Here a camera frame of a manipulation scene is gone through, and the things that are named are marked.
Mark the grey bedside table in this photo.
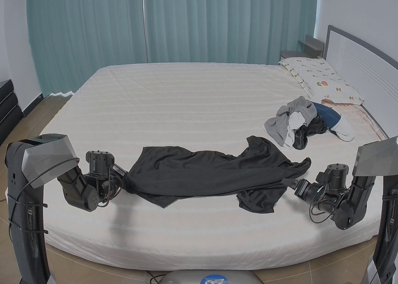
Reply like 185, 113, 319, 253
281, 35, 325, 61

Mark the blue-green curtain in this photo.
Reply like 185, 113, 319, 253
27, 0, 148, 97
144, 0, 318, 66

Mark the bed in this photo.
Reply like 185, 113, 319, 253
40, 25, 398, 272

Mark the pile of clothes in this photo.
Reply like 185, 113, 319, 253
264, 96, 356, 150

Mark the black chest of drawers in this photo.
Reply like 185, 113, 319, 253
0, 79, 25, 146

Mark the white printed pillow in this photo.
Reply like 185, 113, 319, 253
278, 57, 365, 105

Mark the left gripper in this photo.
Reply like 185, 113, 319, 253
104, 164, 127, 198

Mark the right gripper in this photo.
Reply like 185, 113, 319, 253
289, 179, 319, 205

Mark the black T-shirt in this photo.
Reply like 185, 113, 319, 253
123, 135, 312, 214

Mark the black cable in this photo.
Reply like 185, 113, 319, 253
309, 194, 338, 225
145, 271, 165, 284
8, 158, 80, 240

